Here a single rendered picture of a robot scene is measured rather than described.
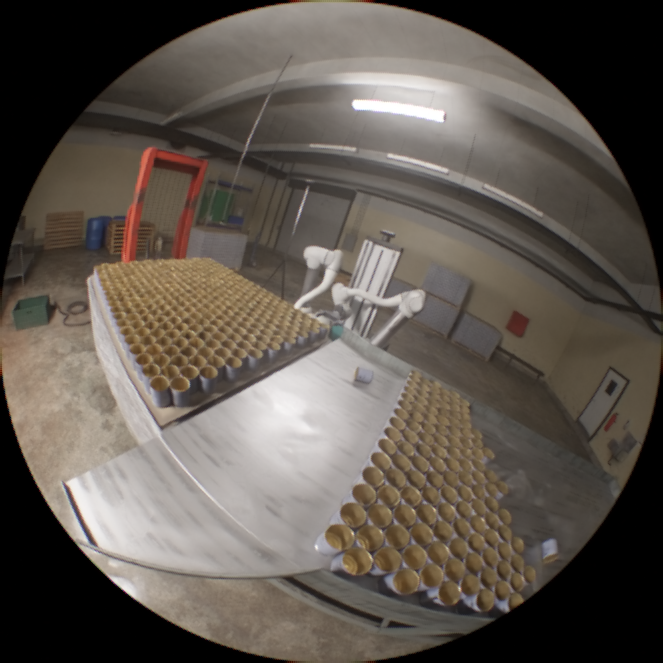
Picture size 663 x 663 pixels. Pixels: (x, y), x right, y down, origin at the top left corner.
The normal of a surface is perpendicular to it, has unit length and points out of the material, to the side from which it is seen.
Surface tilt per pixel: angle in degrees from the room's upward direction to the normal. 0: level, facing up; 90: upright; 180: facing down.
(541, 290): 90
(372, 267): 90
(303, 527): 0
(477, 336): 88
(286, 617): 0
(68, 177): 90
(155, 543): 0
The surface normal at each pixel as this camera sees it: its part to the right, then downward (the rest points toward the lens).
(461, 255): -0.45, 0.21
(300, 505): 0.32, -0.87
